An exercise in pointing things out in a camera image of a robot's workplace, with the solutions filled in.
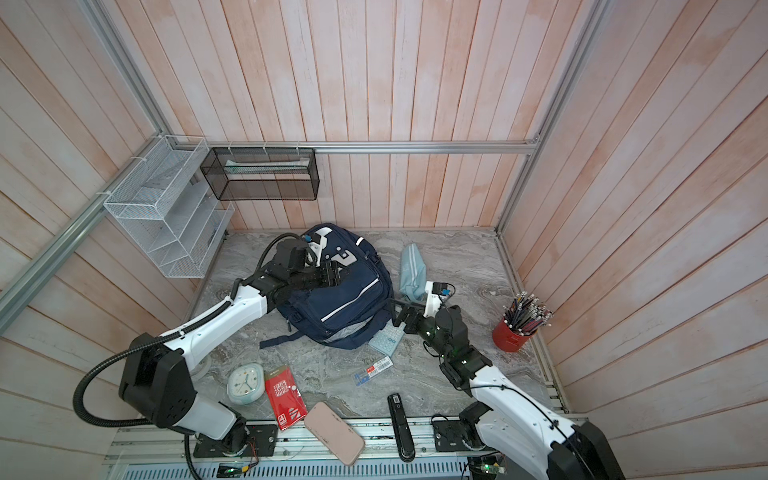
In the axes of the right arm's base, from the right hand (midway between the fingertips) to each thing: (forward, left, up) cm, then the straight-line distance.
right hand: (399, 302), depth 79 cm
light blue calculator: (-4, +3, -16) cm, 17 cm away
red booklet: (-21, +31, -18) cm, 41 cm away
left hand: (+7, +16, +2) cm, 18 cm away
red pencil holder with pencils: (-1, -34, -6) cm, 35 cm away
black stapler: (-28, -1, -15) cm, 31 cm away
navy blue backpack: (+2, +15, -12) cm, 19 cm away
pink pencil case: (-30, +15, -16) cm, 37 cm away
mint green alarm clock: (-18, +41, -14) cm, 47 cm away
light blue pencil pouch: (+20, -6, -13) cm, 24 cm away
